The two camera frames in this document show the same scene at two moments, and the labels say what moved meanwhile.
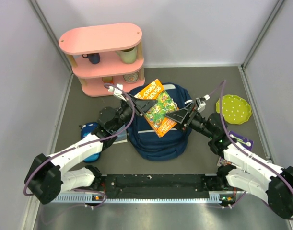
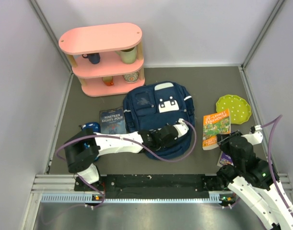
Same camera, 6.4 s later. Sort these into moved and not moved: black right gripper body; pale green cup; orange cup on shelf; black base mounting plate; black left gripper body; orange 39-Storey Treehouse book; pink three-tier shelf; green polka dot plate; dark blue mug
Moved: black left gripper body; black right gripper body; orange 39-Storey Treehouse book
Not moved: black base mounting plate; dark blue mug; orange cup on shelf; green polka dot plate; pale green cup; pink three-tier shelf
